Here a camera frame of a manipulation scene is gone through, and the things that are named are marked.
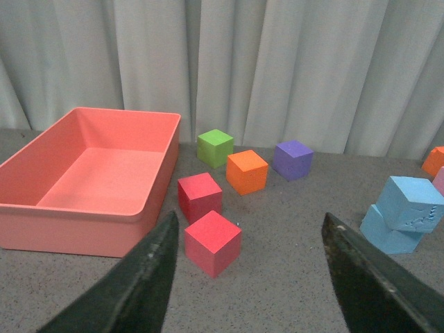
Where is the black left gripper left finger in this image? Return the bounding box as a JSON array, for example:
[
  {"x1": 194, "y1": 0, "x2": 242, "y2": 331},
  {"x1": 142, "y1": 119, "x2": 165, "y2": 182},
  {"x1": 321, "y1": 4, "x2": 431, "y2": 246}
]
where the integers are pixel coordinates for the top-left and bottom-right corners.
[{"x1": 40, "y1": 211, "x2": 179, "y2": 332}]

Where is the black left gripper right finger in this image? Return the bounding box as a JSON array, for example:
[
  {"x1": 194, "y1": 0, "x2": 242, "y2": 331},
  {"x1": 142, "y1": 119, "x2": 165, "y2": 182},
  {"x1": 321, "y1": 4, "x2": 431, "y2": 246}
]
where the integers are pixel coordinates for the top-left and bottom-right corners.
[{"x1": 322, "y1": 213, "x2": 443, "y2": 332}]

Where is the light blue foam block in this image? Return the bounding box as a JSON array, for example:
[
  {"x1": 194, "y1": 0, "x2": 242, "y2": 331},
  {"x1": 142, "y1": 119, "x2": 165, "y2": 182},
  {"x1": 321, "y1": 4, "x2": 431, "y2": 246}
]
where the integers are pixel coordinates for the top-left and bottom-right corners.
[{"x1": 359, "y1": 204, "x2": 424, "y2": 255}]

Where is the light blue block with dents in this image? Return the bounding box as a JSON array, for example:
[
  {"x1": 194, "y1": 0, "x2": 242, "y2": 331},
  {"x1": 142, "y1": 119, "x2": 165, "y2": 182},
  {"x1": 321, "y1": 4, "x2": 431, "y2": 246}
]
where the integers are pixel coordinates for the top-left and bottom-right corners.
[{"x1": 376, "y1": 176, "x2": 443, "y2": 233}]

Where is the red foam block front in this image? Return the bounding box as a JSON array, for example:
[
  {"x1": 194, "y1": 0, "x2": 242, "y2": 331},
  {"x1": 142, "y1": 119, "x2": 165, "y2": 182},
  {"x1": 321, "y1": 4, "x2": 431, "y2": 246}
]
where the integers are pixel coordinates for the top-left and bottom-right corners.
[{"x1": 185, "y1": 210, "x2": 242, "y2": 278}]

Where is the red foam block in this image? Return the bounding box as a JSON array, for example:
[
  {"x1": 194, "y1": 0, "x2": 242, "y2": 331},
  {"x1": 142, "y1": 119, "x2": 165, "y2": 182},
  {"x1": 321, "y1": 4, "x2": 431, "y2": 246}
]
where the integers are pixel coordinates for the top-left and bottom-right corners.
[
  {"x1": 178, "y1": 173, "x2": 223, "y2": 225},
  {"x1": 185, "y1": 210, "x2": 242, "y2": 278}
]

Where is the red foam block rear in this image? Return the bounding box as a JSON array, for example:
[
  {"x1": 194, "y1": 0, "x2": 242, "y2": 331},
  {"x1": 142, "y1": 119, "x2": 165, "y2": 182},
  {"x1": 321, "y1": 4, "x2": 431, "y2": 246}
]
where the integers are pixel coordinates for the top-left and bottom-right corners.
[{"x1": 178, "y1": 173, "x2": 223, "y2": 225}]

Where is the red plastic bin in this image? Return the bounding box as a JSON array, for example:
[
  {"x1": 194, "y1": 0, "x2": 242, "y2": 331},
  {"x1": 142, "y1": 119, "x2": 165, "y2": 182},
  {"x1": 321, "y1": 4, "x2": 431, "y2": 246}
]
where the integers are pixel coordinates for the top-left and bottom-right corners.
[{"x1": 1, "y1": 108, "x2": 180, "y2": 257}]

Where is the pink foam block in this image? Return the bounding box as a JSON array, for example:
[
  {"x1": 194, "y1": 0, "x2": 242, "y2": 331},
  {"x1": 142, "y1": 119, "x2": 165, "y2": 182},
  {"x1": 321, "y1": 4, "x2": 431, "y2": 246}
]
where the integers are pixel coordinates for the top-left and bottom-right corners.
[{"x1": 432, "y1": 166, "x2": 444, "y2": 196}]

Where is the orange foam block right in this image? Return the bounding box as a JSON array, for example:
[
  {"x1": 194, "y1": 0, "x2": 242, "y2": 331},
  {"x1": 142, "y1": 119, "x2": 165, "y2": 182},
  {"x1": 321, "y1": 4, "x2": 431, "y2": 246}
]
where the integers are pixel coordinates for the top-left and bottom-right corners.
[{"x1": 421, "y1": 146, "x2": 444, "y2": 178}]

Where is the orange foam block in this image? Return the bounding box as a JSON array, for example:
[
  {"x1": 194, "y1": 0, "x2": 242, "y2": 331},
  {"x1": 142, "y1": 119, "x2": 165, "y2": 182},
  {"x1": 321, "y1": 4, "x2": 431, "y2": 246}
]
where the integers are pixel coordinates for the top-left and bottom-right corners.
[
  {"x1": 226, "y1": 150, "x2": 268, "y2": 196},
  {"x1": 421, "y1": 146, "x2": 444, "y2": 178}
]

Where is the purple foam block back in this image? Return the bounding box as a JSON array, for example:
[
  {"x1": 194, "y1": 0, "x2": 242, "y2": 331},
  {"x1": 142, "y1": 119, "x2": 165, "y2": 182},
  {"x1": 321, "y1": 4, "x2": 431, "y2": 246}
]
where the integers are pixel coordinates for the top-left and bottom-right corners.
[{"x1": 272, "y1": 140, "x2": 314, "y2": 181}]

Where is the orange foam block left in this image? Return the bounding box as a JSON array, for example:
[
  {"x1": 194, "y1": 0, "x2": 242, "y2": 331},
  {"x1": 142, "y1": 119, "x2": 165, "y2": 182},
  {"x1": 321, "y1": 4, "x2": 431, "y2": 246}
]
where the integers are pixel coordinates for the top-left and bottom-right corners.
[{"x1": 226, "y1": 150, "x2": 268, "y2": 196}]

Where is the green foam block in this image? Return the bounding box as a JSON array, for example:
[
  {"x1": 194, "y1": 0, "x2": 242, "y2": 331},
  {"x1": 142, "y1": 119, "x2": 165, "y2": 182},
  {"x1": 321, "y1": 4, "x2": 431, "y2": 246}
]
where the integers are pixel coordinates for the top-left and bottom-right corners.
[{"x1": 197, "y1": 129, "x2": 234, "y2": 169}]

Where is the grey curtain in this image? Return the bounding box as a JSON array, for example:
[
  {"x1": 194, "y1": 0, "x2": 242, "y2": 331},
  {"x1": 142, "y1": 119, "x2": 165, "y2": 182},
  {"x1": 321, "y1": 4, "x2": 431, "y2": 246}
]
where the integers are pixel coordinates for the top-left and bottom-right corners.
[{"x1": 1, "y1": 1, "x2": 443, "y2": 159}]

